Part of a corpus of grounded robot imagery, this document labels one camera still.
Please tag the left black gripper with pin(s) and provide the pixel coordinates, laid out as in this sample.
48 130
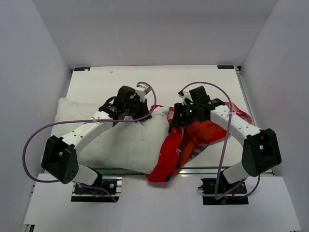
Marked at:
144 107

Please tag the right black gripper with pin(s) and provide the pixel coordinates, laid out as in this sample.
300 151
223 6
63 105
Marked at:
177 120

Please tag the red pink patterned pillowcase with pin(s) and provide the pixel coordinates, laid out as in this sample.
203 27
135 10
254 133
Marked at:
173 150

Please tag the white pillow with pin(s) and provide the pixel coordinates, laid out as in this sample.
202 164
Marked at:
134 146

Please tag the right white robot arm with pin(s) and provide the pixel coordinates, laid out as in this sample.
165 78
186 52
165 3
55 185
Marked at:
260 147

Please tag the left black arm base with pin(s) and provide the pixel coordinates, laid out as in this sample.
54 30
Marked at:
112 185

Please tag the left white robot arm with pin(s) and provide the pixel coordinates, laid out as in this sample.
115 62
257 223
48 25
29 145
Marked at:
60 158

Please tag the left blue table label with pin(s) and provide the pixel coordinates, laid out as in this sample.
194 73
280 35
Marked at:
81 69

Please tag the blue table label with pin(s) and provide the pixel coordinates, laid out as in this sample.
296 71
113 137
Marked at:
81 69
225 66

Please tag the right blue table label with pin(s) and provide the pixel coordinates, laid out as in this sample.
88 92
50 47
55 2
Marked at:
225 66

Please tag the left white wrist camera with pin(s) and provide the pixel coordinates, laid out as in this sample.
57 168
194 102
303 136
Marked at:
142 90

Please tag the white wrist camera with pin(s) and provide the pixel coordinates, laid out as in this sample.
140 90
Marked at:
142 90
186 97

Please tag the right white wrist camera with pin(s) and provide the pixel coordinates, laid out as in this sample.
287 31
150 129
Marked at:
186 97

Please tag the aluminium front rail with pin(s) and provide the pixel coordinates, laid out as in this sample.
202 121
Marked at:
184 171

